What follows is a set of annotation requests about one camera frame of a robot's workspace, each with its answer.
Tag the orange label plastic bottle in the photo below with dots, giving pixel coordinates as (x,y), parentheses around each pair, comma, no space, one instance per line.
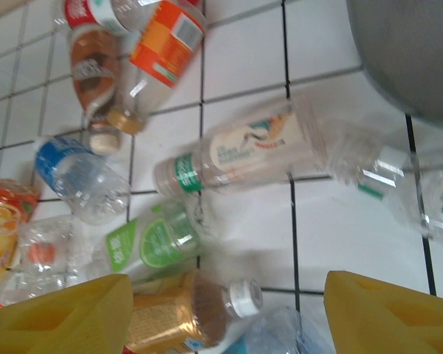
(166,40)

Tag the beige label clear bottle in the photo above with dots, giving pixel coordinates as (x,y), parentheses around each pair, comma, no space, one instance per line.
(251,147)

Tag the green lime label bottle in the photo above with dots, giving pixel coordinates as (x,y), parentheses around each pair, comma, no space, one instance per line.
(155,243)

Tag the blue label water bottle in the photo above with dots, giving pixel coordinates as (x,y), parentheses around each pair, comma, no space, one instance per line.
(59,158)

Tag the brown drink plastic bottle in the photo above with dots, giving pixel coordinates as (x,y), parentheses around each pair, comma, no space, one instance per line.
(92,73)

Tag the gold label bottle white cap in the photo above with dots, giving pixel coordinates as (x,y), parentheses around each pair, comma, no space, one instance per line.
(162,317)

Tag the clear bottle green print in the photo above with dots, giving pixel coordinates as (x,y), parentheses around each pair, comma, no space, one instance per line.
(439,199)

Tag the grey mesh waste bin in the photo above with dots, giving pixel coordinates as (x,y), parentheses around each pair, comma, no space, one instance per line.
(409,55)

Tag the orange juice label bottle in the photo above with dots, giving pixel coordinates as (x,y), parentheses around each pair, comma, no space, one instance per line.
(7,217)

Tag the red white label plastic bottle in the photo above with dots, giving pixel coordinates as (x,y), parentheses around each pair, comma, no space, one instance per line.
(79,11)

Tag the colourful light blue label bottle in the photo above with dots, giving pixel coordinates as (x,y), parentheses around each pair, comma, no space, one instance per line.
(280,332)

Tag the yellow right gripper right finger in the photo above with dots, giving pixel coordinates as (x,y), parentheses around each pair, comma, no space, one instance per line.
(391,324)

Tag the crushed clear bottle orange cap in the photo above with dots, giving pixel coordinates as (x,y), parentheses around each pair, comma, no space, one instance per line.
(40,254)

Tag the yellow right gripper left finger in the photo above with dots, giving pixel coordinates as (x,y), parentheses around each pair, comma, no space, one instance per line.
(40,324)

